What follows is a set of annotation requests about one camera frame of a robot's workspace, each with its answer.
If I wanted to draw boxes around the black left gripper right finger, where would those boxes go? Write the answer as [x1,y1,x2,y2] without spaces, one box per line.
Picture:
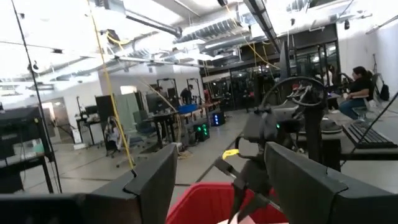
[264,141,398,224]

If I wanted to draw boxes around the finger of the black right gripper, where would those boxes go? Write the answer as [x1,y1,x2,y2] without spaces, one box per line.
[228,183,246,224]
[238,194,276,222]

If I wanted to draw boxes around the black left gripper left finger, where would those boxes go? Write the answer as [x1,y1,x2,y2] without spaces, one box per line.
[0,143,178,224]

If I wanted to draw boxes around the pink foam slide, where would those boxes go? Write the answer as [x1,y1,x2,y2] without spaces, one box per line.
[217,214,250,224]

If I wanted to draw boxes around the red plastic bin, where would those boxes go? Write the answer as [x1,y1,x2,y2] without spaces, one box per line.
[166,182,289,224]

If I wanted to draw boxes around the blue plastic bin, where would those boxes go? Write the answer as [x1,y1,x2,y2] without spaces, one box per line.
[177,104,198,114]

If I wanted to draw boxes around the yellow tag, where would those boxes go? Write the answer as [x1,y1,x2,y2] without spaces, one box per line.
[221,148,240,160]

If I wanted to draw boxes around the computer tower blue lights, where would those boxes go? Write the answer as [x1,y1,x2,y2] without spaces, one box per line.
[211,111,226,127]

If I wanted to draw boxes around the white office chair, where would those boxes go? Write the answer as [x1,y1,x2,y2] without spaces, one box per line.
[104,116,124,158]

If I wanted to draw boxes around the computer tower green lights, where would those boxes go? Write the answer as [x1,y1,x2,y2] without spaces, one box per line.
[193,123,211,142]

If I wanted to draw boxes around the grey office chair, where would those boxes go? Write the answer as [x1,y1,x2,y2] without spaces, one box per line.
[132,110,157,147]

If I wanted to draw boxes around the dark desk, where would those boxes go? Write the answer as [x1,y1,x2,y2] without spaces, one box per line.
[295,124,398,170]

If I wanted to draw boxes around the black keyboard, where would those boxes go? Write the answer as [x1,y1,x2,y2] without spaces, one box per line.
[341,122,398,149]

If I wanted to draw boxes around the black table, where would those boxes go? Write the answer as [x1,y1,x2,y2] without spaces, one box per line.
[145,111,178,151]

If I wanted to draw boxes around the wooden table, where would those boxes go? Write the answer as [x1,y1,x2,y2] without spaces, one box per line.
[177,103,219,126]

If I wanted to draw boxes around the green fabric curtain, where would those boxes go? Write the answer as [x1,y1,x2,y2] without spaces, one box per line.
[116,93,140,131]

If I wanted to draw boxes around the black monitor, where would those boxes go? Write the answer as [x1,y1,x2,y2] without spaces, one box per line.
[146,93,175,114]

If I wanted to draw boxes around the person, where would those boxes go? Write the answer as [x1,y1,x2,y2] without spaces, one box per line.
[338,65,374,121]
[180,84,194,105]

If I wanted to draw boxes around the black flat panel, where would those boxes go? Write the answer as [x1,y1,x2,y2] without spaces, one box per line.
[279,40,292,80]

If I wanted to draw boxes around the black backpack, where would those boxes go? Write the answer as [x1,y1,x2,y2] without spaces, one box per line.
[379,82,391,102]

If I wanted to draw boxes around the black equipment cart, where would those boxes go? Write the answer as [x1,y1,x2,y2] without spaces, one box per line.
[0,106,55,194]

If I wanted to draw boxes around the thin black pole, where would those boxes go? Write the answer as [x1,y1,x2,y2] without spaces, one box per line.
[11,0,63,194]

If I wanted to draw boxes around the black ceiling track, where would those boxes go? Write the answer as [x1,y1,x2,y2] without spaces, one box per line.
[242,0,282,54]

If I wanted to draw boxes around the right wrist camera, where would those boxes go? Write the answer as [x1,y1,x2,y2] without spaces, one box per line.
[242,107,280,144]

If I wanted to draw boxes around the yellow hanging cable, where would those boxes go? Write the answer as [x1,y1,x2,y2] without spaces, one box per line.
[88,0,135,170]

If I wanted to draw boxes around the silver ventilation duct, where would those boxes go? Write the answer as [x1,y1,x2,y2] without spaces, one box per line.
[174,17,250,45]

